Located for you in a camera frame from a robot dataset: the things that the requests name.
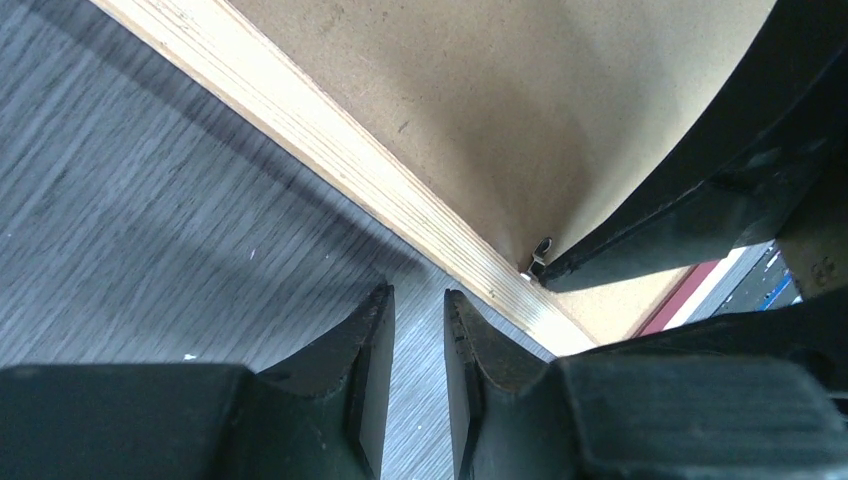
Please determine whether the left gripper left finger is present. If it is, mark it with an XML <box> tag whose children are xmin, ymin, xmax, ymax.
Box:
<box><xmin>1</xmin><ymin>284</ymin><xmax>395</xmax><ymax>479</ymax></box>

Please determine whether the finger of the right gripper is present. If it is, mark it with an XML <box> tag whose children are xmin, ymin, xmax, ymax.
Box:
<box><xmin>538</xmin><ymin>1</ymin><xmax>847</xmax><ymax>293</ymax></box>

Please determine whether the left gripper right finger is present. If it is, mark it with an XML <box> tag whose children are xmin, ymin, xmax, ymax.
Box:
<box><xmin>444</xmin><ymin>290</ymin><xmax>847</xmax><ymax>479</ymax></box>

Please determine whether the brown backing board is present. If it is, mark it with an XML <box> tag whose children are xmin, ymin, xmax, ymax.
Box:
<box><xmin>234</xmin><ymin>1</ymin><xmax>774</xmax><ymax>301</ymax></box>

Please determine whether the pink wooden picture frame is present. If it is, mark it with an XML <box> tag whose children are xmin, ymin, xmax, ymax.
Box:
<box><xmin>89</xmin><ymin>0</ymin><xmax>750</xmax><ymax>359</ymax></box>

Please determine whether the small metal frame clip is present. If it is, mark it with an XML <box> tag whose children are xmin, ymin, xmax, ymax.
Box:
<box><xmin>521</xmin><ymin>237</ymin><xmax>553</xmax><ymax>281</ymax></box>

